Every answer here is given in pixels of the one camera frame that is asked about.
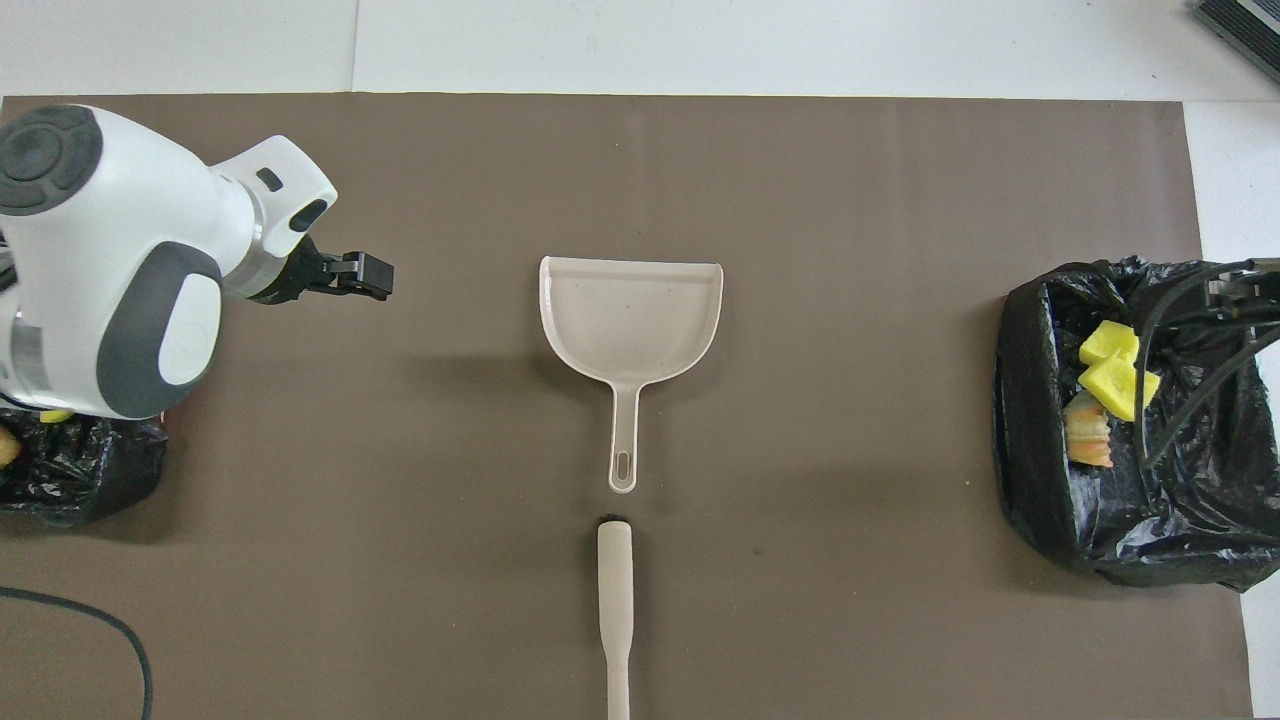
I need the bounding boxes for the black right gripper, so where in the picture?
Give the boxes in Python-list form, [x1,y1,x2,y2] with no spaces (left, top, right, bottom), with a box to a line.
[1205,258,1280,323]

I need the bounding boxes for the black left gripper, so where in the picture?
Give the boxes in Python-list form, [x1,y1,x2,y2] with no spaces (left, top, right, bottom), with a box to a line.
[250,235,395,306]

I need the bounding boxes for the yellow sponge block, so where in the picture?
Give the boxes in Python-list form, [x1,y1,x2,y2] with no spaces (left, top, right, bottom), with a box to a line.
[1078,320,1141,367]

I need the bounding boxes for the notched yellow sponge piece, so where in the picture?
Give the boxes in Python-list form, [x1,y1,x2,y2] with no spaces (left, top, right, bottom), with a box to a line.
[1078,355,1163,423]

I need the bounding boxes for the large pale foam scrap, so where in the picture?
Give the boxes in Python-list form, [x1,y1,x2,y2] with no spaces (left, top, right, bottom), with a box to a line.
[1062,390,1114,468]

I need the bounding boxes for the beige plastic dustpan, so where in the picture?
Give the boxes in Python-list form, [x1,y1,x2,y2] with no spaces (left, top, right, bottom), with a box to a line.
[539,256,724,495]

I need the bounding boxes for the beige hand brush black bristles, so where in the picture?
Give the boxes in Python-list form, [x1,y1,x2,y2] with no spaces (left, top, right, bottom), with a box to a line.
[597,514,635,720]

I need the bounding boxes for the bin lined with black bag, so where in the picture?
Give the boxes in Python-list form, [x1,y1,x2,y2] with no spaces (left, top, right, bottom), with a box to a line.
[993,256,1280,593]

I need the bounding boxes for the pink bin with black bag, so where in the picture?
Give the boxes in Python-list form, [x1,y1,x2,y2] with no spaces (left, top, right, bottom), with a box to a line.
[0,405,169,528]

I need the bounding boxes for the dark ribbed device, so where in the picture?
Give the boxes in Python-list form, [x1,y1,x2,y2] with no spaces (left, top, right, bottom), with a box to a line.
[1188,0,1280,86]

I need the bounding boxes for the brown table mat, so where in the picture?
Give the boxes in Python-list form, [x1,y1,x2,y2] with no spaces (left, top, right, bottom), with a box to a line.
[0,93,1256,720]

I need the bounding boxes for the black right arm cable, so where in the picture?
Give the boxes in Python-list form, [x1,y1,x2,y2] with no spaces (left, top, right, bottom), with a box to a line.
[1135,258,1280,471]

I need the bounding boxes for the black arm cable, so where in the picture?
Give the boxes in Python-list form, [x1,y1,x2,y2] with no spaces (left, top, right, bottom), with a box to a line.
[0,586,154,720]
[1135,258,1280,471]

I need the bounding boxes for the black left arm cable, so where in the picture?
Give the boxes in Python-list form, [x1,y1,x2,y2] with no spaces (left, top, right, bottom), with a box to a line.
[0,586,154,720]

